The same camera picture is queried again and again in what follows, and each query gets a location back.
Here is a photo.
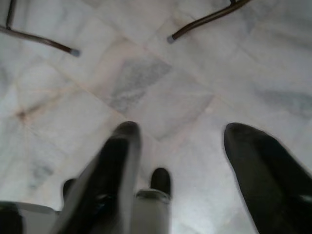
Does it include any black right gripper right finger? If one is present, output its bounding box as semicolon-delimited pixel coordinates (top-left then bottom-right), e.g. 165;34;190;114
223;122;312;234

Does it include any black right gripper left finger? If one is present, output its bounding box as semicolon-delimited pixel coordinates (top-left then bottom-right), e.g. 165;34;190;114
48;121;142;234

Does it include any brown metal chair leg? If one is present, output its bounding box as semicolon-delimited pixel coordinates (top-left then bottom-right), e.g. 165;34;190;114
0;0;81;58
166;0;252;45

